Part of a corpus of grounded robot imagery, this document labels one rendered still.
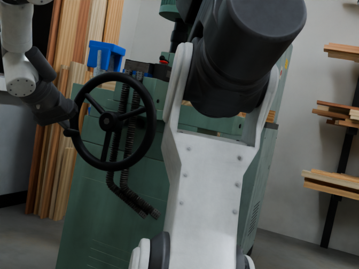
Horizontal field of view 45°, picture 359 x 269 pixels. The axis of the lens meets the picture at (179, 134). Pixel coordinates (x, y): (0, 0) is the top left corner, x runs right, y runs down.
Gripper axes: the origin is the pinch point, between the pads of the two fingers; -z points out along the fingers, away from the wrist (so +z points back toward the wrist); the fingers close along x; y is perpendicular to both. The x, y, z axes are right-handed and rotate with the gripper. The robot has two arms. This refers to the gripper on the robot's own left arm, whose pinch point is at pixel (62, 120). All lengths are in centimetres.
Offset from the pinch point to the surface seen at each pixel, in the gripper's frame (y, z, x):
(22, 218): 47, -141, -96
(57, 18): 154, -87, -45
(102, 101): 18.4, -18.4, 5.6
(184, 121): 1.7, -18.8, 31.9
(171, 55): 29.8, -18.2, 31.8
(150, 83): 9.4, -5.9, 25.7
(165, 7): 42, -8, 34
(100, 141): 7.3, -25.1, 1.5
